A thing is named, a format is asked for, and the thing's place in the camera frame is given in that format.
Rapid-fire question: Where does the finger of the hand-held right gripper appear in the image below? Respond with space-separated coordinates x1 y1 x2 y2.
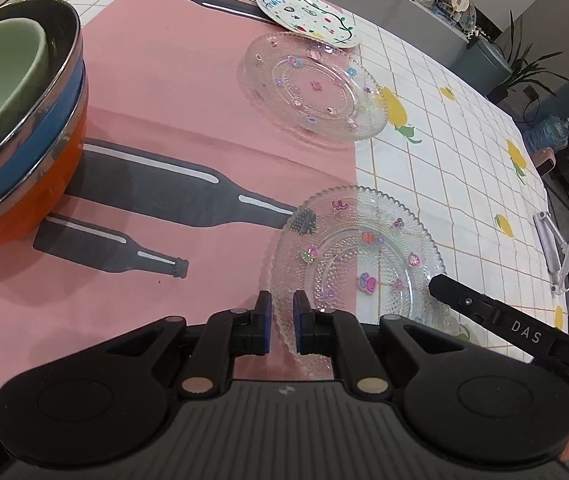
429 273 561 362

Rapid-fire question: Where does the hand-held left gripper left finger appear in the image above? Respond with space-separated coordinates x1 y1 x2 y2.
89 290 272 395

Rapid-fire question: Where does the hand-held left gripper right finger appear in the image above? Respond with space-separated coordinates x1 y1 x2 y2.
292 290 470 395

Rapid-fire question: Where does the clear glass plate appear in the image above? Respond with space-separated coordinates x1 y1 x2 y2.
270 185 465 379
238 31 389 142

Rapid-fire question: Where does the orange steel bowl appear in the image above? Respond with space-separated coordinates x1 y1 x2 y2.
0 92 89 251

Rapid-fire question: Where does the blue steel bowl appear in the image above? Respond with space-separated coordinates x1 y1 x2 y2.
0 0 88 226

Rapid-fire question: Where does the white painted plate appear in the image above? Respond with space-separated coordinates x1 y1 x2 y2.
255 0 360 50

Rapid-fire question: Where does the white phone stand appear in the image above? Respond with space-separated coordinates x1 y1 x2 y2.
533 211 569 295

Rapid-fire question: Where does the checkered lemon print tablecloth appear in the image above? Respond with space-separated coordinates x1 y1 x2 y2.
0 0 569 391

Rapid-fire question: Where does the pink space heater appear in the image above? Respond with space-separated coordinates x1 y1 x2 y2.
535 147 561 176

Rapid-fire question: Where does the blue water bottle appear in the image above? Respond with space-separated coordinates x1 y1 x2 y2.
525 112 569 154

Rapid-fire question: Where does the pink bottle print placemat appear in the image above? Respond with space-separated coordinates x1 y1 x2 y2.
0 0 368 397

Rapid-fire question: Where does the tall potted plant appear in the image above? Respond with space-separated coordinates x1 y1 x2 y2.
489 10 569 107

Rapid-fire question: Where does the grey trash bin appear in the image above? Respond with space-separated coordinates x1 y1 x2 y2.
452 35 513 87

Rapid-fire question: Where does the decorative display plate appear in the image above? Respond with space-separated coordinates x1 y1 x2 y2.
459 2 478 31

